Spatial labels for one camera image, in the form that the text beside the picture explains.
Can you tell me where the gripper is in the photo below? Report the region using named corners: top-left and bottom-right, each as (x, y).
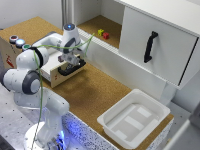
top-left (58, 49), bottom-right (84, 68)

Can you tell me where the yellow block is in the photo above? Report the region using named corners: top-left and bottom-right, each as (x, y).
top-left (97, 28), bottom-right (105, 37)

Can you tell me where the pink block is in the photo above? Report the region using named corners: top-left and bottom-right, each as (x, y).
top-left (102, 32), bottom-right (111, 41)

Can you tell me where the wooden drawer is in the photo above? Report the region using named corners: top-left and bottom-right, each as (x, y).
top-left (32, 31), bottom-right (87, 90)

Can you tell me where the white cabinet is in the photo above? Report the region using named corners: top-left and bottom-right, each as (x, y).
top-left (61, 0), bottom-right (200, 108)

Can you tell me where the green button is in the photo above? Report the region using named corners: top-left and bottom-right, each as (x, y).
top-left (21, 43), bottom-right (32, 52)

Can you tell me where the wooden drawer box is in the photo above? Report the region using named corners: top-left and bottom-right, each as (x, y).
top-left (0, 16), bottom-right (65, 72)

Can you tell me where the red button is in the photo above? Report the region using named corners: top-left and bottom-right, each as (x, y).
top-left (9, 34), bottom-right (20, 44)

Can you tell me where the white plastic box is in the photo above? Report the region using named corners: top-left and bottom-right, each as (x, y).
top-left (96, 88), bottom-right (172, 150)

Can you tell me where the white sliding door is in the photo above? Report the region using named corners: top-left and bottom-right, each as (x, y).
top-left (117, 5), bottom-right (200, 88)

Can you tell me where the black drawer handle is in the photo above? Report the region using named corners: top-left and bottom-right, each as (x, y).
top-left (57, 59), bottom-right (87, 77)

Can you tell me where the green cable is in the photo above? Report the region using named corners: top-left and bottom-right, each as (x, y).
top-left (31, 32), bottom-right (96, 148)

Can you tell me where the black door handle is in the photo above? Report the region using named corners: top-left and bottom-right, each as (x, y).
top-left (143, 30), bottom-right (160, 64)

